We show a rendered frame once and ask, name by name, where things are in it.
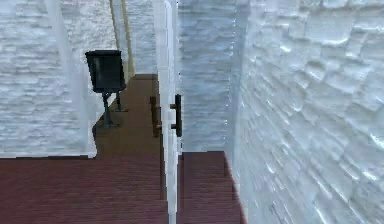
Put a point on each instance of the black garbage can on stilts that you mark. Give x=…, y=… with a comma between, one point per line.
x=106, y=71

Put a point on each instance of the white room door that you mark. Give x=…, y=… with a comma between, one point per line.
x=170, y=116

